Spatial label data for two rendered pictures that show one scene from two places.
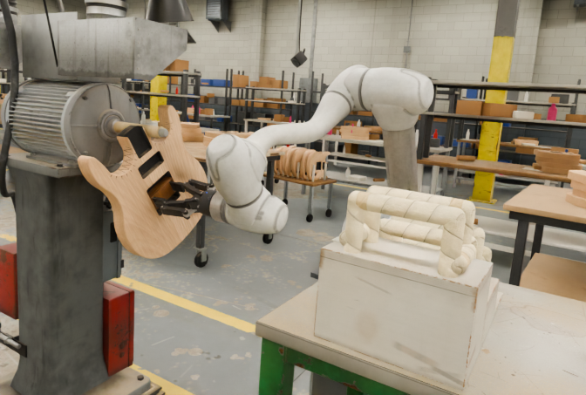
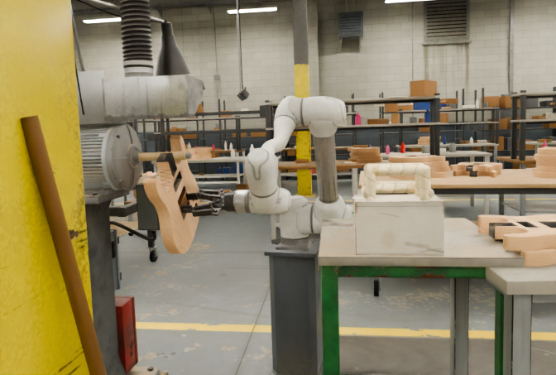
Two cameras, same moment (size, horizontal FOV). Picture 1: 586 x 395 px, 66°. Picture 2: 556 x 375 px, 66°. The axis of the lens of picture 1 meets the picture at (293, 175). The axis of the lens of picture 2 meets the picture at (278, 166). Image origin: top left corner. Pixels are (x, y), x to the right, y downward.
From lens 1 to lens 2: 77 cm
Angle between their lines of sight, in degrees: 23
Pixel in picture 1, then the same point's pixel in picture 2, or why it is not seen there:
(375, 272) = (390, 207)
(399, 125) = (328, 133)
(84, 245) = (103, 262)
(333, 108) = (288, 127)
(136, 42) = (188, 92)
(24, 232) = not seen: hidden behind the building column
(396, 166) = (325, 161)
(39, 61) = not seen: hidden behind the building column
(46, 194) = not seen: hidden behind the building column
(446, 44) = (248, 71)
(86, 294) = (107, 304)
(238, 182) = (271, 179)
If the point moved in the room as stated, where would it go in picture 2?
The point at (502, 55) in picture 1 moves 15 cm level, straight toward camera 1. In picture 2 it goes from (303, 79) to (303, 78)
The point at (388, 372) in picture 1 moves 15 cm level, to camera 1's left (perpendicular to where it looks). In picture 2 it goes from (406, 258) to (365, 266)
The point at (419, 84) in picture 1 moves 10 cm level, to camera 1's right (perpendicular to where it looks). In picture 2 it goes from (341, 105) to (359, 105)
